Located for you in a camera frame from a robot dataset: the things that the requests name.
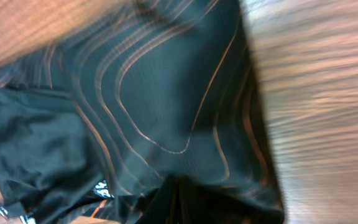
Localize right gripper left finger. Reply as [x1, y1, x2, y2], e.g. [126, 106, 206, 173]
[136, 175, 177, 224]

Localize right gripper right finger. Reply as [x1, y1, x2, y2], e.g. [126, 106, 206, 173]
[178, 177, 225, 224]

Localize black cycling jersey orange lines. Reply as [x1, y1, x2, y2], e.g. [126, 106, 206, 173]
[0, 0, 285, 223]

